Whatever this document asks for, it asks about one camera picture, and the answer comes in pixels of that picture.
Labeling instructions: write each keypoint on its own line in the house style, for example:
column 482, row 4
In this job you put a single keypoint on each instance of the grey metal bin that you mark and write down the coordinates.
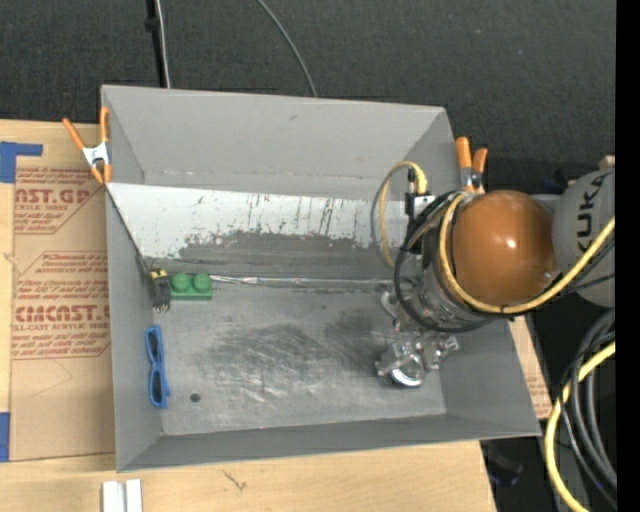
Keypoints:
column 280, row 350

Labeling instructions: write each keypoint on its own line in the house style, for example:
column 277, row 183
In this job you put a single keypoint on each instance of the green toy brick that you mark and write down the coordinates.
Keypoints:
column 191, row 287

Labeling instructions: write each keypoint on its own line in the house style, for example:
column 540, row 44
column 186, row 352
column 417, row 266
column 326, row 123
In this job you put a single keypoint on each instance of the blue sunglasses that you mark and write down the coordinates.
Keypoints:
column 156, row 367

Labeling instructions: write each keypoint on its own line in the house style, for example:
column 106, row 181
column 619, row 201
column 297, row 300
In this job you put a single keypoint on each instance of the black and yellow small tool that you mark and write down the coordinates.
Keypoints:
column 161, row 290

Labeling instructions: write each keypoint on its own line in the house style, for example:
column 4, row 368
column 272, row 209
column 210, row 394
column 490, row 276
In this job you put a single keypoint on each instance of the brown cardboard board red print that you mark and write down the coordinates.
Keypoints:
column 55, row 380

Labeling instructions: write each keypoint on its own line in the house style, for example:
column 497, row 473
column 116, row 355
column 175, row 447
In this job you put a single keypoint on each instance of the black cylinder on white bracket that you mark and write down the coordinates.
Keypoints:
column 419, row 205

